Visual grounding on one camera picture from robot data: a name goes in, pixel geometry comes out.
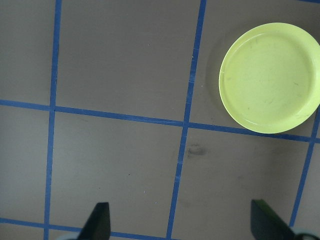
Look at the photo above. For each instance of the yellow round plate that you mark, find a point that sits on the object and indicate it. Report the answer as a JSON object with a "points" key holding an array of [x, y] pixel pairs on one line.
{"points": [[270, 77]]}

